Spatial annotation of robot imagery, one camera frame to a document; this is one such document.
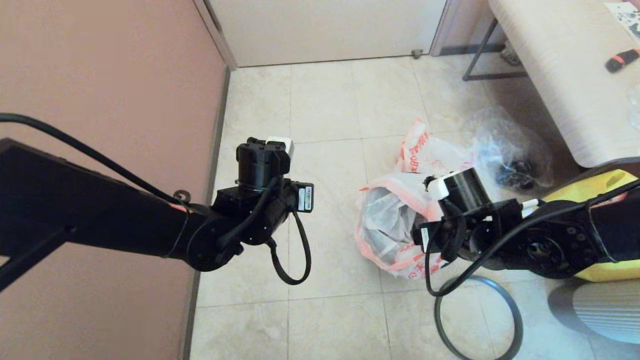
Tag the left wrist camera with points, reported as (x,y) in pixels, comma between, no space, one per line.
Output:
(260,162)

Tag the grey door frame strip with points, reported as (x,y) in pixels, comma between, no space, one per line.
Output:
(218,37)
(442,25)

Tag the clear plastic bag dark contents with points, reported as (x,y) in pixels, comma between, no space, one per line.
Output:
(500,145)

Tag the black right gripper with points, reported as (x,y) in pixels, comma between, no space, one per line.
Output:
(475,235)

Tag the crumpled clear plastic wrap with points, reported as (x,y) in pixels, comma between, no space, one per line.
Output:
(635,107)

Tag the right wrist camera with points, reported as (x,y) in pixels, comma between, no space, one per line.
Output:
(460,187)

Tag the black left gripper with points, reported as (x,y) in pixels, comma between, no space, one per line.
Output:
(265,215)

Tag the small metal door foot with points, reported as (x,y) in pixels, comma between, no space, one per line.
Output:
(416,53)

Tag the yellow fabric tote bag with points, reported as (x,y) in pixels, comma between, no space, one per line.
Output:
(575,187)

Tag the black metal table frame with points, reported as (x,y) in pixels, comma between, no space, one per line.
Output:
(479,51)

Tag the black-white printed paper sheet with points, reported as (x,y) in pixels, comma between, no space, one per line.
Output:
(627,20)

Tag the grey ribbed round object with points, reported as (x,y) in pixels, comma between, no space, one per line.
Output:
(605,310)

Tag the white door panel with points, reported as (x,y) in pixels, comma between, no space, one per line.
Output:
(325,30)

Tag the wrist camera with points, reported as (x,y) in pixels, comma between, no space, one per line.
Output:
(260,162)
(460,187)

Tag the black orange marker pen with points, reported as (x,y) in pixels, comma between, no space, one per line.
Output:
(620,60)

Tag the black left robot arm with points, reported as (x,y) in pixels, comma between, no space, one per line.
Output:
(75,210)

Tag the new white orange-print bag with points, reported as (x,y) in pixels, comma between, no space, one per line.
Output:
(385,220)

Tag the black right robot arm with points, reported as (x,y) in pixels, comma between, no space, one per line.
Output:
(610,230)

